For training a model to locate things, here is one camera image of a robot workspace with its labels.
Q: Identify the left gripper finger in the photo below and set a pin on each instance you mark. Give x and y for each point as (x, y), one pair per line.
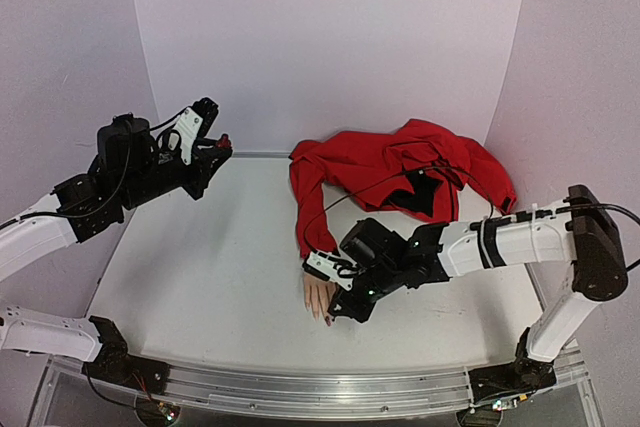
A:
(207, 143)
(202, 171)

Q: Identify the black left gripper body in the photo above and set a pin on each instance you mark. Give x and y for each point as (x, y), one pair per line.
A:
(142, 185)

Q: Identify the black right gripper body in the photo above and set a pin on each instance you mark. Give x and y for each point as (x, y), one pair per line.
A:
(351, 304)

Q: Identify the red nail polish bottle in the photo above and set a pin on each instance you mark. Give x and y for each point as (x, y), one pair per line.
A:
(224, 142)

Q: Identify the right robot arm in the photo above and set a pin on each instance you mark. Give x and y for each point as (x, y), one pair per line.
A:
(577, 230)

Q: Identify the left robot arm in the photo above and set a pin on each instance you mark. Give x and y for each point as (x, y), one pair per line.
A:
(30, 238)

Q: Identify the mannequin hand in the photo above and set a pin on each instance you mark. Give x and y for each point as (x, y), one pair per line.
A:
(318, 295)

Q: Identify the red jacket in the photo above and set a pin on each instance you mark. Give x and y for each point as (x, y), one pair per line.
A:
(418, 170)

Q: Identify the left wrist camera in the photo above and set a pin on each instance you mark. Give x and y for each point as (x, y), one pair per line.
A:
(193, 123)

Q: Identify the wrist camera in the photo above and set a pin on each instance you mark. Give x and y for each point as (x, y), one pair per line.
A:
(193, 123)
(329, 268)

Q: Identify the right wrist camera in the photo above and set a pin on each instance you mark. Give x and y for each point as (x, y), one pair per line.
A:
(329, 268)

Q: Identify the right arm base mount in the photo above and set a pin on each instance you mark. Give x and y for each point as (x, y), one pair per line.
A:
(522, 376)

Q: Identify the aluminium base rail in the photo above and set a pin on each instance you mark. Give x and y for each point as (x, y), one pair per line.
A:
(331, 396)

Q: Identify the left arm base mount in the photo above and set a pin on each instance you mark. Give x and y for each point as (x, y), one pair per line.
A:
(114, 363)

